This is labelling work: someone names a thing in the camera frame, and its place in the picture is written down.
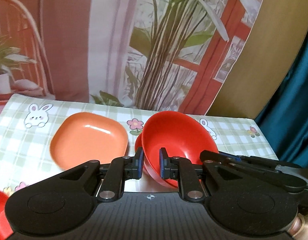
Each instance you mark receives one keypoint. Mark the yellow wooden panel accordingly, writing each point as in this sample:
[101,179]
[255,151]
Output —
[269,52]

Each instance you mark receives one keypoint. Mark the printed room backdrop cloth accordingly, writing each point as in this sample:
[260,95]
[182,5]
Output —
[158,55]

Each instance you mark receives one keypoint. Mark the orange square plate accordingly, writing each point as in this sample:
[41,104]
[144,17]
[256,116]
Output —
[87,136]

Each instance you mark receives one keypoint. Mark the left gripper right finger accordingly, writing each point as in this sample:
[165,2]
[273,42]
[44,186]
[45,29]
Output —
[183,171]

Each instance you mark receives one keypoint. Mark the small red bowl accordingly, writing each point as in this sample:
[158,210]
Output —
[5,229]

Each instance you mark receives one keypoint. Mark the teal curtain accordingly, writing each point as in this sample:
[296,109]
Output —
[284,119]

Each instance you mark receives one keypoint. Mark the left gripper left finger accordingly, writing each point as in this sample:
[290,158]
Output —
[117,172]

